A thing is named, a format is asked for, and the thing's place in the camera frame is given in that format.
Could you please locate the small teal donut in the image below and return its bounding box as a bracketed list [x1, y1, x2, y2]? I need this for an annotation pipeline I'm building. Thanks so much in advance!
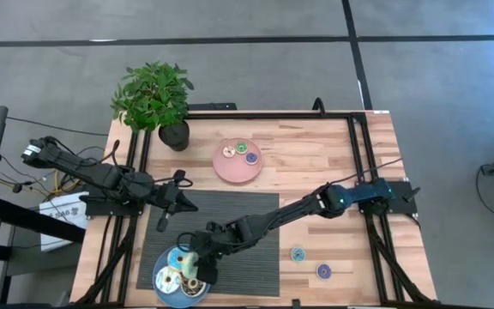
[290, 246, 307, 264]

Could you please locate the white printed cardboard box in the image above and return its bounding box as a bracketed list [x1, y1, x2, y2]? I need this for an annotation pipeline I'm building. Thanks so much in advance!
[39, 191, 90, 253]

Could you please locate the grey woven placemat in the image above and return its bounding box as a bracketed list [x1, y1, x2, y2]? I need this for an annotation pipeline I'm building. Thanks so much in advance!
[136, 187, 281, 298]

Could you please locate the black aluminium table frame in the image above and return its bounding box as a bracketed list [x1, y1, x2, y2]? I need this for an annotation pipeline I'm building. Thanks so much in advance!
[75, 110, 439, 308]

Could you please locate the large mint green donut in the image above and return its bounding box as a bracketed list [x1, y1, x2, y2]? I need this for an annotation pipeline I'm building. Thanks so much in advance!
[181, 251, 201, 280]

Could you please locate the yellow cable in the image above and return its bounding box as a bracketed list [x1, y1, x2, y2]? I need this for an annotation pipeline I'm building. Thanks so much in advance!
[52, 170, 81, 197]

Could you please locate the black desk bar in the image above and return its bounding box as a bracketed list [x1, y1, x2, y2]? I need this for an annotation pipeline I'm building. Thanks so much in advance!
[0, 196, 86, 245]

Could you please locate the large chocolate-iced donut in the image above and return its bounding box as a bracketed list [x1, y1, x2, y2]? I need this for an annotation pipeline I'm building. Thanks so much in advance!
[179, 274, 208, 299]

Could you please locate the large white teal-swirl donut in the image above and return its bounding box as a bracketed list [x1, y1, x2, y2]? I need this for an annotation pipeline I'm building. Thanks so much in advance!
[154, 265, 183, 295]

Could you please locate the black looped cable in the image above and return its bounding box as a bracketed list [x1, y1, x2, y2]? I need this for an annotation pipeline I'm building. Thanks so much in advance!
[311, 97, 328, 117]

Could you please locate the blue plate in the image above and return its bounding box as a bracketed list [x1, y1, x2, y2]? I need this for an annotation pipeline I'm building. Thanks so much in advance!
[152, 244, 212, 308]

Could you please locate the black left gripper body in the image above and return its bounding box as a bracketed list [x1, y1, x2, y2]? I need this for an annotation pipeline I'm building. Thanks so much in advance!
[152, 170, 187, 210]

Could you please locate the pink plate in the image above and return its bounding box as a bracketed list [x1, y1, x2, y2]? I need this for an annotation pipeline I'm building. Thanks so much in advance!
[212, 136, 263, 185]

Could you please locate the green plant in black pot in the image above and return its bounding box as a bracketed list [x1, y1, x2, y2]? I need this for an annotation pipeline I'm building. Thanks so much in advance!
[110, 61, 196, 152]

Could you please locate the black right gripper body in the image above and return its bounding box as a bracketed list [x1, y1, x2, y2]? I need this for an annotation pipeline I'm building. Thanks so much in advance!
[190, 221, 252, 258]

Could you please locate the large blue-iced donut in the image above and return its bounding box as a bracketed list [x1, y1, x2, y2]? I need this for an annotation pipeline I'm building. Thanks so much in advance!
[166, 247, 190, 272]

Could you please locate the long black floor cable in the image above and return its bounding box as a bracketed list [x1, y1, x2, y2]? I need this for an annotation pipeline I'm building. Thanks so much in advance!
[6, 115, 109, 137]

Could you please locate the black power strip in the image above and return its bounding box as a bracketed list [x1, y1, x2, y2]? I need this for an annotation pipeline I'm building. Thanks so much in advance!
[188, 102, 238, 112]

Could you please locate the black cable bundle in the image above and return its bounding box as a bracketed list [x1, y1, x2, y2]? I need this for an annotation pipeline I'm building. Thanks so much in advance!
[0, 145, 106, 203]

